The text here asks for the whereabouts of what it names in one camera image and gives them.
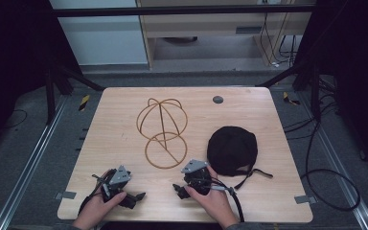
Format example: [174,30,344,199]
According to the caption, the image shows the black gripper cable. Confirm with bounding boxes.
[209,177,245,223]
[78,168,117,216]

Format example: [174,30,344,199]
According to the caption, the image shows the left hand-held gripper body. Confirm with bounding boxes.
[101,164,132,203]

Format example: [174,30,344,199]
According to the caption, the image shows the black metal stand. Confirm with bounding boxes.
[256,58,323,123]
[43,62,105,127]

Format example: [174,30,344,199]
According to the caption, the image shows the white cabinet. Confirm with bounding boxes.
[49,0,150,67]

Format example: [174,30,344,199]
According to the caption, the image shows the black looped floor cable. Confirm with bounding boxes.
[299,120,362,213]

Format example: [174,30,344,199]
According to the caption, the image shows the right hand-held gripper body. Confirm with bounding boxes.
[180,159,213,196]

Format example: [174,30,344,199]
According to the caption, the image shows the dark curtain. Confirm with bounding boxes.
[0,0,84,161]
[295,0,368,180]

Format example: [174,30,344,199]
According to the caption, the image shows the light wooden desk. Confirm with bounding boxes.
[135,0,318,70]

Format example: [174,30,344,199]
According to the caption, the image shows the golden wire hat stand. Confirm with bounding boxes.
[135,97,189,170]

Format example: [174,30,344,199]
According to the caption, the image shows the black horizontal frame bar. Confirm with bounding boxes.
[52,4,316,18]

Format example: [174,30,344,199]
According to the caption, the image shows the black cap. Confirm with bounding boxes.
[206,126,274,191]

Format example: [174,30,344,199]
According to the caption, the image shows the thin black floor cable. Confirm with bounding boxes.
[2,108,29,130]

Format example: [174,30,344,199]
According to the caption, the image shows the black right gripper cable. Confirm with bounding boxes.
[209,177,245,223]

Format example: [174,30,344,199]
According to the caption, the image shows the black cables under desk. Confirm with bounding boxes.
[259,11,299,69]

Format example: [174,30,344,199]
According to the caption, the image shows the person's left hand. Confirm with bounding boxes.
[73,169,127,230]

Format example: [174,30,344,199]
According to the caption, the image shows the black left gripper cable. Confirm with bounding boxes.
[78,168,117,216]

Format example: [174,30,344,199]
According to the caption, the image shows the yellow black striped tape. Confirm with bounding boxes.
[282,91,302,106]
[78,94,91,112]

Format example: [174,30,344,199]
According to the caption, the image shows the grey metal table bracket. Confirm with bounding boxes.
[54,190,78,201]
[293,195,318,205]

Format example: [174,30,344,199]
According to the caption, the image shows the metal floor rail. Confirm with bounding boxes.
[296,91,368,230]
[0,95,69,230]

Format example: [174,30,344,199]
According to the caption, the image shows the person's right hand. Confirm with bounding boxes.
[184,165,240,230]

